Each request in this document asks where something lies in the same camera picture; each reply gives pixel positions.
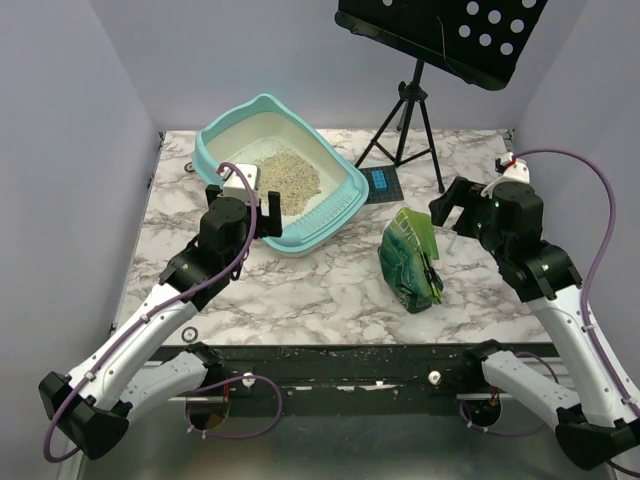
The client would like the green litter bag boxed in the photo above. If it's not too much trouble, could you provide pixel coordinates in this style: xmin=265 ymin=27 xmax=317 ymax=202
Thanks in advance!
xmin=378 ymin=207 xmax=444 ymax=314

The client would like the clear plastic scoop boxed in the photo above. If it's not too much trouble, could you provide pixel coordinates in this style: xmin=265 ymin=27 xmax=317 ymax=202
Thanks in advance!
xmin=434 ymin=226 xmax=458 ymax=258

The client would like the black bag clip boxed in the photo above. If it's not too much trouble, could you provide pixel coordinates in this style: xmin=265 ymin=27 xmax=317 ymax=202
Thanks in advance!
xmin=422 ymin=253 xmax=441 ymax=304

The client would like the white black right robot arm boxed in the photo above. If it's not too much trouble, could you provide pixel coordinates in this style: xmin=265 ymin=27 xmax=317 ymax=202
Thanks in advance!
xmin=429 ymin=177 xmax=639 ymax=470

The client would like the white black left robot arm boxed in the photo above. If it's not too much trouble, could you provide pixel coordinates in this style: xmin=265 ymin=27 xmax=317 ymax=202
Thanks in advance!
xmin=38 ymin=185 xmax=282 ymax=463

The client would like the beige litter pile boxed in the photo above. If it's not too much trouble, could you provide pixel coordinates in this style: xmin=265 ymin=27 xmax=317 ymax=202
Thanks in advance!
xmin=255 ymin=150 xmax=320 ymax=216

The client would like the teal cat litter box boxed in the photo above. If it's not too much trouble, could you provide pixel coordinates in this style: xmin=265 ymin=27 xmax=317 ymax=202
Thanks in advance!
xmin=192 ymin=93 xmax=369 ymax=256

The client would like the black lego baseplate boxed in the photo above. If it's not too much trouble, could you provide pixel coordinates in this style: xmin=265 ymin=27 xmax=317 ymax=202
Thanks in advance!
xmin=360 ymin=166 xmax=404 ymax=204

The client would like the black tripod stand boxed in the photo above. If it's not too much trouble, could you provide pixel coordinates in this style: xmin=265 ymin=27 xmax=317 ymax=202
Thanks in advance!
xmin=355 ymin=60 xmax=445 ymax=193

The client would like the black music stand tray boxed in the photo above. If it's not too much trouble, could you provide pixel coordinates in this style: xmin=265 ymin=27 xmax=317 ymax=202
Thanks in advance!
xmin=334 ymin=0 xmax=546 ymax=91

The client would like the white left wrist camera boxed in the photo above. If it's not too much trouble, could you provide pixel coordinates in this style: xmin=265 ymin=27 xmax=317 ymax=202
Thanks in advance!
xmin=218 ymin=164 xmax=260 ymax=204

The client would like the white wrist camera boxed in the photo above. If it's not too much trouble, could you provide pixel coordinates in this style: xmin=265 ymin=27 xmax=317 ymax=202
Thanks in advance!
xmin=481 ymin=152 xmax=530 ymax=198
xmin=218 ymin=164 xmax=260 ymax=204

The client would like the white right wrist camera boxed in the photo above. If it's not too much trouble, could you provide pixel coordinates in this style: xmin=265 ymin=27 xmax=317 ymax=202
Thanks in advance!
xmin=481 ymin=152 xmax=530 ymax=198

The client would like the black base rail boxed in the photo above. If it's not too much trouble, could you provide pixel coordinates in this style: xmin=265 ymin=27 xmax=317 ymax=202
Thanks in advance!
xmin=142 ymin=343 xmax=569 ymax=417

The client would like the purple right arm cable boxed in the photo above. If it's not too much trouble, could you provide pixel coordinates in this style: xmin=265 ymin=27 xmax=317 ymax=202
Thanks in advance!
xmin=458 ymin=147 xmax=640 ymax=479

